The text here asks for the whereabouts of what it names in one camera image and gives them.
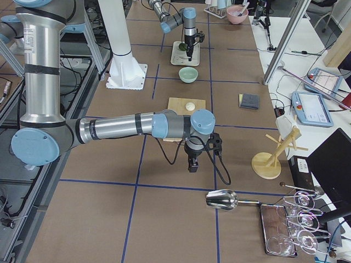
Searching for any light green bowl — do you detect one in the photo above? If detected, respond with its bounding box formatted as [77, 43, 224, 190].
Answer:
[178, 67, 199, 83]

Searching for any black computer monitor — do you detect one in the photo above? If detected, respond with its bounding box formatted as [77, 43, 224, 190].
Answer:
[307, 128, 350, 221]

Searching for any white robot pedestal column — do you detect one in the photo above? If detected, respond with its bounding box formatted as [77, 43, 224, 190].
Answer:
[98, 0, 132, 57]

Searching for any near blue teach pendant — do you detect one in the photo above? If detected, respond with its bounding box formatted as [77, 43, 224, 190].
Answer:
[291, 92, 334, 128]

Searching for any wooden mug tree stand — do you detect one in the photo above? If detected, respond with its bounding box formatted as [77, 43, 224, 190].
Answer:
[251, 125, 308, 180]

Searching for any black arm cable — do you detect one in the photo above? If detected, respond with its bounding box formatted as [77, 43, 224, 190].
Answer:
[153, 134, 231, 185]

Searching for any cream bear serving tray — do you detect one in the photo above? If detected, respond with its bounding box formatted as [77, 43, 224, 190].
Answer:
[171, 41, 200, 66]

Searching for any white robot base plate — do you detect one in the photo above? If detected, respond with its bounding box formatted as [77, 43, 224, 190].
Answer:
[106, 55, 148, 90]

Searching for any green avocado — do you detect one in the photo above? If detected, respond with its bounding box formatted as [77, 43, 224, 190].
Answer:
[179, 43, 187, 51]

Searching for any aluminium frame post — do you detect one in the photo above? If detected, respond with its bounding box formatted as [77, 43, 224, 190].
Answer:
[263, 0, 311, 85]

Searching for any blue teach pendant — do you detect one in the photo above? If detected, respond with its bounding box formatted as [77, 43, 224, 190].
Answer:
[304, 67, 342, 98]
[291, 92, 334, 128]

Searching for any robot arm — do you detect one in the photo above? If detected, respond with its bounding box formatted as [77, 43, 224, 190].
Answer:
[148, 1, 201, 61]
[11, 1, 216, 173]

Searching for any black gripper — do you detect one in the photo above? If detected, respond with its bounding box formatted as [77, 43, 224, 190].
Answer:
[184, 35, 197, 61]
[184, 141, 204, 173]

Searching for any dish rack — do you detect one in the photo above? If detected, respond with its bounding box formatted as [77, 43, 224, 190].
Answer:
[203, 0, 228, 19]

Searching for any wooden cutting board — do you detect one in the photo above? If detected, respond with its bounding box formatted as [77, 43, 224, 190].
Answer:
[162, 97, 206, 143]

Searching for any black glass rack tray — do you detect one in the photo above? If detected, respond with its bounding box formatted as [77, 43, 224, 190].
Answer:
[259, 204, 298, 258]

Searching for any wine glass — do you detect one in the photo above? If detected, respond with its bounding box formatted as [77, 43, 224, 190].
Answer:
[291, 191, 315, 210]

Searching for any pink bowl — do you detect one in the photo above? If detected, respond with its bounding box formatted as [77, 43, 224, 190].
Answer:
[226, 5, 248, 25]

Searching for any far blue teach pendant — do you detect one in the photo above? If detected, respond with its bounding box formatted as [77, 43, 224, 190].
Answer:
[304, 67, 342, 98]

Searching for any metal scoop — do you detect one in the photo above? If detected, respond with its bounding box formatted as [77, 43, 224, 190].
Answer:
[206, 189, 260, 211]

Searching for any white steamed bun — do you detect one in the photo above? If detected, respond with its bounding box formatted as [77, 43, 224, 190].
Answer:
[185, 102, 195, 111]

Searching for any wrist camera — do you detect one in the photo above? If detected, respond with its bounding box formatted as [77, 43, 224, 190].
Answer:
[208, 132, 223, 157]

